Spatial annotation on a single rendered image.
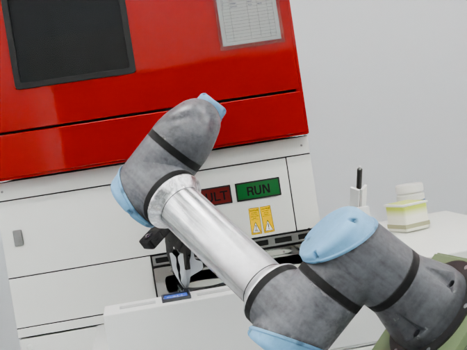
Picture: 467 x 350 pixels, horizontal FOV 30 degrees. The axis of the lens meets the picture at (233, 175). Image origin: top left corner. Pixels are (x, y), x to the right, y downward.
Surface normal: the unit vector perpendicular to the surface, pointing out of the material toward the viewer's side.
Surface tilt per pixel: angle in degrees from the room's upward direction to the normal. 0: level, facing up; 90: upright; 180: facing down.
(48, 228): 90
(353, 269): 96
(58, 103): 90
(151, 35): 90
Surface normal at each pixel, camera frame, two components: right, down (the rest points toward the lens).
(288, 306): -0.51, -0.39
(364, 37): 0.11, 0.04
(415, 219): 0.44, -0.02
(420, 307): -0.13, 0.04
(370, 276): 0.14, 0.31
